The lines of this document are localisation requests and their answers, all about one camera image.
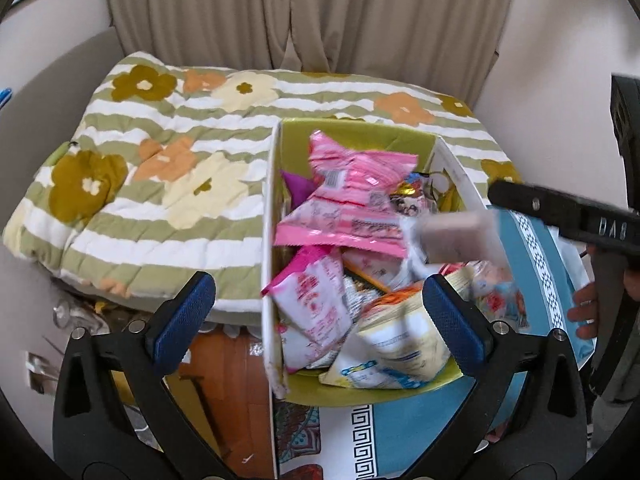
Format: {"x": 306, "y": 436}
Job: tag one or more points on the blue patterned tablecloth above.
{"x": 530, "y": 270}

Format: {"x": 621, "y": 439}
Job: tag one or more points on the floral striped blanket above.
{"x": 150, "y": 110}

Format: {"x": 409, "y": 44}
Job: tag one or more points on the pink white snack packet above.
{"x": 310, "y": 305}

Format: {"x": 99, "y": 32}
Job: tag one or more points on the white black-text snack packet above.
{"x": 352, "y": 302}

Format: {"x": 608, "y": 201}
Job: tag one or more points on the purple snack packet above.
{"x": 297, "y": 187}

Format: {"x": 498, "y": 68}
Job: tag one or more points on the blue white cartoon snack packet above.
{"x": 500, "y": 300}

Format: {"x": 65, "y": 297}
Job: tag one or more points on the white yellow blue snack packet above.
{"x": 390, "y": 345}

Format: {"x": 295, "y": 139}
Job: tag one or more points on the green cardboard box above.
{"x": 350, "y": 132}

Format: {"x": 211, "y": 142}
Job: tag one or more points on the blue plastic object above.
{"x": 4, "y": 97}

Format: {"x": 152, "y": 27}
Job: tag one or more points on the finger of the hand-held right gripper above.
{"x": 540, "y": 205}

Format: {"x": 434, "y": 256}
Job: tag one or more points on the beige curtain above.
{"x": 300, "y": 10}

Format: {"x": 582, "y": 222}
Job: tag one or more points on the small white snack sachet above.
{"x": 455, "y": 235}

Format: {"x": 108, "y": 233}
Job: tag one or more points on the person's right hand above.
{"x": 582, "y": 310}

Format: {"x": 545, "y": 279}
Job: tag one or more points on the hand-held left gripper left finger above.
{"x": 185, "y": 320}

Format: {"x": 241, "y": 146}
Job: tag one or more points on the colourful foil snack packet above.
{"x": 407, "y": 194}

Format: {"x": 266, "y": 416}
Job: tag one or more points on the clear plastic bottle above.
{"x": 70, "y": 312}

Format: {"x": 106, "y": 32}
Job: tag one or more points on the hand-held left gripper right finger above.
{"x": 450, "y": 325}

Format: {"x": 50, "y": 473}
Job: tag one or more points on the patterned floor rug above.
{"x": 295, "y": 435}

